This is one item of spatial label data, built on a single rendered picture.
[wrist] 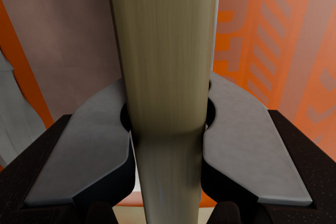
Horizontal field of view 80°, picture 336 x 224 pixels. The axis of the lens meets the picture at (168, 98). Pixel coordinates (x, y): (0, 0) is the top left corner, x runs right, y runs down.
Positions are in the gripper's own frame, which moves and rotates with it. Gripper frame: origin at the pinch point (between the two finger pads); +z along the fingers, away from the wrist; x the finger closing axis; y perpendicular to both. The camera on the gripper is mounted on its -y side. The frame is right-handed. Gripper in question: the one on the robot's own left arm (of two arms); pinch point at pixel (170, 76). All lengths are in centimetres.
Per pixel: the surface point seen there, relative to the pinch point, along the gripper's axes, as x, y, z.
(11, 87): -14.4, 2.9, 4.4
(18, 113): -14.9, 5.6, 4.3
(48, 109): -12.1, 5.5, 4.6
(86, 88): -7.7, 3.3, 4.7
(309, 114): 12.6, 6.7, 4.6
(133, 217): -6.4, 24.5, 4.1
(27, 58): -12.0, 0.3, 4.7
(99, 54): -5.8, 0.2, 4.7
